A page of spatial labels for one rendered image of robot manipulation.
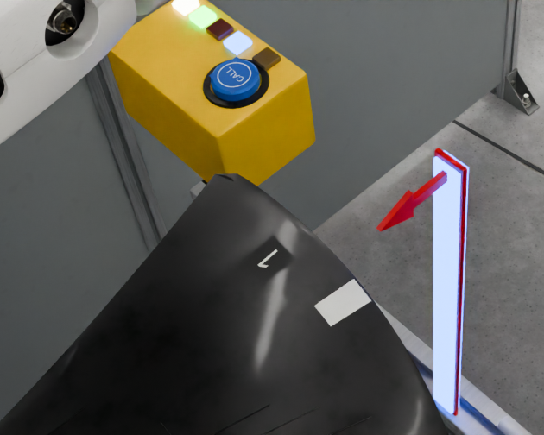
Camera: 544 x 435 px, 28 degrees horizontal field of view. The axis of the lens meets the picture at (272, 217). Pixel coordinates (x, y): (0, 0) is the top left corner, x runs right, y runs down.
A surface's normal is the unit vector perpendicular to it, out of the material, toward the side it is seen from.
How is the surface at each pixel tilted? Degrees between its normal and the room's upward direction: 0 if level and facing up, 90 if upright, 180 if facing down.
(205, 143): 90
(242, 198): 14
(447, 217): 90
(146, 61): 0
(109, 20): 89
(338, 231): 0
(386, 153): 90
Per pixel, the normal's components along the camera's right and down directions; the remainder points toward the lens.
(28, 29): 0.69, 0.42
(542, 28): -0.12, -0.60
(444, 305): -0.75, 0.58
